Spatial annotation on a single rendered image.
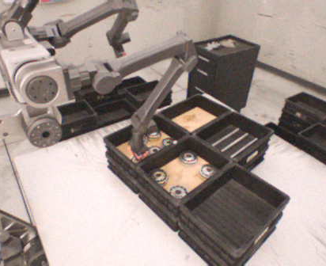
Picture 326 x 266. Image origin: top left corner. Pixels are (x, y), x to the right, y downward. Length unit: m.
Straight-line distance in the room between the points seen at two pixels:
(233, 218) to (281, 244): 0.27
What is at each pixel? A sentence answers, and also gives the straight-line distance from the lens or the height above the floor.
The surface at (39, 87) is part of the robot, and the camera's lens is 0.89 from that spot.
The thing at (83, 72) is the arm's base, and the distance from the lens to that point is 0.92.
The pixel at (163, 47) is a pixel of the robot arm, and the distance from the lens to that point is 1.04.
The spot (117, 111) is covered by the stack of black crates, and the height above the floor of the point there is 0.38.
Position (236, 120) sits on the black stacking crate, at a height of 0.88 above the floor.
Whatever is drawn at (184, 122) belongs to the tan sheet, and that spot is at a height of 0.83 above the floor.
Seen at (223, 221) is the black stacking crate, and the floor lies 0.83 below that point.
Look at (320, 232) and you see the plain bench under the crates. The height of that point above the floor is 0.70.
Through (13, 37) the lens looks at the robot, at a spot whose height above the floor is 1.54.
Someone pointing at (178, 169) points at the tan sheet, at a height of 0.83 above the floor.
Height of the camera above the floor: 1.84
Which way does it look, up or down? 37 degrees down
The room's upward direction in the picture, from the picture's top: 2 degrees clockwise
